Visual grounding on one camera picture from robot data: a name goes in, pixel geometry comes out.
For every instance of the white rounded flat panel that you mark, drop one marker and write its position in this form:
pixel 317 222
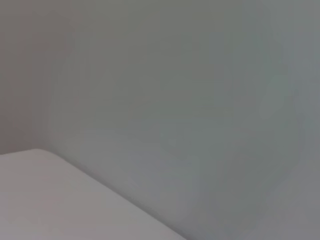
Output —
pixel 55 202

